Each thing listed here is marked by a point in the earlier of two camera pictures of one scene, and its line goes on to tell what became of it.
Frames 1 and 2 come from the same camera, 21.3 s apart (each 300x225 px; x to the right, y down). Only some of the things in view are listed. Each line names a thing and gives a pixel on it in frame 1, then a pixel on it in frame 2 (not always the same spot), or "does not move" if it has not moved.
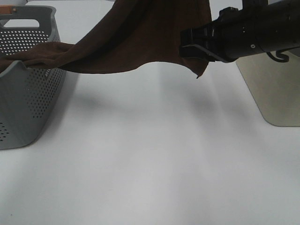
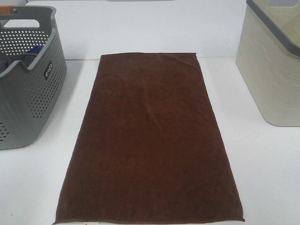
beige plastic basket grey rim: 275,86 does not move
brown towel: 131,32 → 153,151
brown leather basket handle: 6,9 does not move
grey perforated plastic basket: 28,94 does not move
